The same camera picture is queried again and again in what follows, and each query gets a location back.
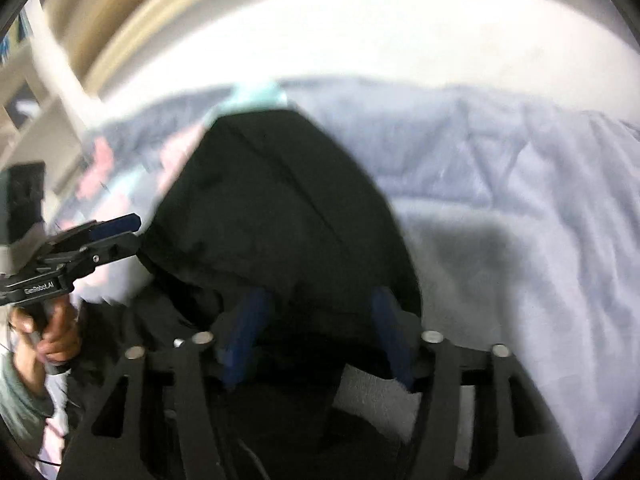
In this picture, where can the black hooded jacket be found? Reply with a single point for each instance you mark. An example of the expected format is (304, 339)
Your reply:
(268, 201)

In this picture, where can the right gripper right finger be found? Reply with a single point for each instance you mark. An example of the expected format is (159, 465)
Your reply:
(480, 416)

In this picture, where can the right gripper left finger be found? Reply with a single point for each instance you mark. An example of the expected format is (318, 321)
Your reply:
(145, 410)

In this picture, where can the grey floral bed blanket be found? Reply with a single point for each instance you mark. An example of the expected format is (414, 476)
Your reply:
(521, 216)

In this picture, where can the person's left hand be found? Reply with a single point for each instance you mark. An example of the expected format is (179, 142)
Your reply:
(59, 340)

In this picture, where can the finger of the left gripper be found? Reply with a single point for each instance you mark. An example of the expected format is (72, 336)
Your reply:
(93, 231)
(83, 261)

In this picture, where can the green left sleeve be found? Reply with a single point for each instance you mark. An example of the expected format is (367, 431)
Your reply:
(25, 413)

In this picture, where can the white bookshelf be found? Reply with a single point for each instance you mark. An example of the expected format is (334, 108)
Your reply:
(45, 112)

